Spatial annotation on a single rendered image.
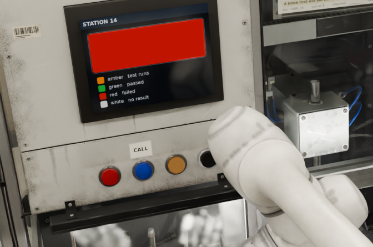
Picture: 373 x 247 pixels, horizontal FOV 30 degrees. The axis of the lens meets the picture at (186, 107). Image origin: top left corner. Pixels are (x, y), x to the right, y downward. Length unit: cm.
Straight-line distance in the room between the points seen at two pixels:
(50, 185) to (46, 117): 13
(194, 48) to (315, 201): 37
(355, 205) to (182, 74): 35
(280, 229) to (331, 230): 22
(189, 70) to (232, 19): 11
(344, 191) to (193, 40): 34
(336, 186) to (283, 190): 19
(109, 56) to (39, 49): 11
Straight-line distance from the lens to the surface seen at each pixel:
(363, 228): 201
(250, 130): 103
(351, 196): 112
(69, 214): 125
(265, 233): 114
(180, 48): 116
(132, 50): 114
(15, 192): 126
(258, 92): 126
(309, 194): 94
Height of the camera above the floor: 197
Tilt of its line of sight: 22 degrees down
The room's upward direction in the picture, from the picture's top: 5 degrees counter-clockwise
